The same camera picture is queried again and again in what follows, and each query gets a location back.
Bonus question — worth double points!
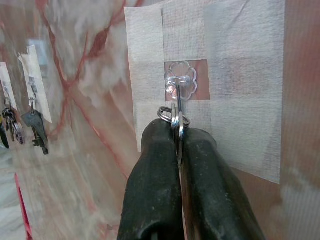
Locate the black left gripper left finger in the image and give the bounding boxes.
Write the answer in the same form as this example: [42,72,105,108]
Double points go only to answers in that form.
[117,118,185,240]

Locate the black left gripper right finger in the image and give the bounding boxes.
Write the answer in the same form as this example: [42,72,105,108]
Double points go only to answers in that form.
[179,127,266,240]

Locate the silver keys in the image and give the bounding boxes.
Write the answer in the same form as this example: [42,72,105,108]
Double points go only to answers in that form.
[156,103,192,169]

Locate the clear flower adhesive hook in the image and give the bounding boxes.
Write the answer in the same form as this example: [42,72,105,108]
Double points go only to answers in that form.
[164,60,199,101]

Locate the dark flat keys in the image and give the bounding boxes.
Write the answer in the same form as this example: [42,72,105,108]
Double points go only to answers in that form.
[21,98,50,155]

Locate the marble pattern board red edge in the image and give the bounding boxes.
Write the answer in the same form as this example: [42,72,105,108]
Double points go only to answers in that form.
[0,0,320,240]

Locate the key bunch on large ring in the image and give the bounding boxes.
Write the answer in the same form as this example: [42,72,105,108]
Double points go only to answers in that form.
[0,97,26,150]

